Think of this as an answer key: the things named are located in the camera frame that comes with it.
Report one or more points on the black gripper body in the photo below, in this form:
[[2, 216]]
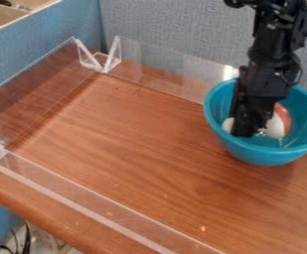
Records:
[[267, 78]]

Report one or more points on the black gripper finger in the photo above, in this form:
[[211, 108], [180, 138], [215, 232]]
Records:
[[263, 113], [246, 113]]

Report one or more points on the white and brown toy mushroom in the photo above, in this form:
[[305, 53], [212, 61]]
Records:
[[278, 126]]

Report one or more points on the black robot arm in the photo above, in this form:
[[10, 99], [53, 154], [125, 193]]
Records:
[[279, 25]]

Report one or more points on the clear acrylic back barrier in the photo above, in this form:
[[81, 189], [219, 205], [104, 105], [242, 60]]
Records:
[[163, 69]]

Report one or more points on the clear acrylic barrier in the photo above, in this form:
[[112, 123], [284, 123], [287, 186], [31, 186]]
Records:
[[131, 223], [163, 69], [68, 59]]

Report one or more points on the clear acrylic front barrier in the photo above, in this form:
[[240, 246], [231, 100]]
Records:
[[131, 223]]

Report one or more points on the clear acrylic left barrier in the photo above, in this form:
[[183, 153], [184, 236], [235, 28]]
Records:
[[68, 59]]

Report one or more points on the wooden shelf box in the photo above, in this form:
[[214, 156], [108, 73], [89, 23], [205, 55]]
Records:
[[17, 9]]

